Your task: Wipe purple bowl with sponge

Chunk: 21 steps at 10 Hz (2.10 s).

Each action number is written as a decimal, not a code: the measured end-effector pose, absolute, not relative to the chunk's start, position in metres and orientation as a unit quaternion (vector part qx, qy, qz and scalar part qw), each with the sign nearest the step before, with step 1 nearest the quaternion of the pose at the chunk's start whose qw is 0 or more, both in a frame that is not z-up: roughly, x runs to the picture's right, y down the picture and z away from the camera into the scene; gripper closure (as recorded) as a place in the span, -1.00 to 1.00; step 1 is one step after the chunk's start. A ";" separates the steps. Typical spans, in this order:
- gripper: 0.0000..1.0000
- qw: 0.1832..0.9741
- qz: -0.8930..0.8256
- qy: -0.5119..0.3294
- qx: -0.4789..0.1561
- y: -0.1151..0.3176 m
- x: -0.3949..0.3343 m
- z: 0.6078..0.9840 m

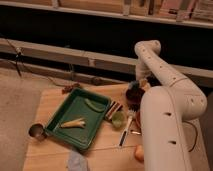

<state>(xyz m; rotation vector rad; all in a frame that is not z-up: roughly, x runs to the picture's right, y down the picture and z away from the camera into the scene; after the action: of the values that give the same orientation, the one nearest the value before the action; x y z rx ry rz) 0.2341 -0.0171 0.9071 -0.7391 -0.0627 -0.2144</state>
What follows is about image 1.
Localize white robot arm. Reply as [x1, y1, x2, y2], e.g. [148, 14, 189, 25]
[135, 40, 207, 171]

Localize dark purple bowl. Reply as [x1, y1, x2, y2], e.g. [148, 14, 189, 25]
[125, 88, 145, 106]

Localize red brown bowl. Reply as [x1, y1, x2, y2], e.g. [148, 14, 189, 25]
[135, 111, 141, 129]

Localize green pea pod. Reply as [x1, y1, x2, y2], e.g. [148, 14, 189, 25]
[84, 98, 105, 113]

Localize small green cup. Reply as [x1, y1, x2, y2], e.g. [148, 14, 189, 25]
[112, 111, 125, 129]

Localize brown toy near tray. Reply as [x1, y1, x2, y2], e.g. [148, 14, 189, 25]
[62, 83, 82, 94]

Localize green rectangular tray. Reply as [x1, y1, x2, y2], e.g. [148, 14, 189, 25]
[45, 88, 111, 150]

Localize yellow orange toy fruit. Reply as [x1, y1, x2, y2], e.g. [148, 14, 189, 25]
[134, 145, 144, 162]

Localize grey cloth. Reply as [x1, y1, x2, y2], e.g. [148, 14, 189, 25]
[67, 151, 89, 171]

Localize small metal cup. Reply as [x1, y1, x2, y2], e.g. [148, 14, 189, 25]
[28, 123, 47, 141]

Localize white handled brush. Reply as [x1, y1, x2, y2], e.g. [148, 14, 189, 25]
[119, 110, 136, 147]

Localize wooden rail frame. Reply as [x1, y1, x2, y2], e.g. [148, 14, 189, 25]
[0, 38, 213, 88]

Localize black cable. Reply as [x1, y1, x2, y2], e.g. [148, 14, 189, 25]
[184, 120, 199, 153]

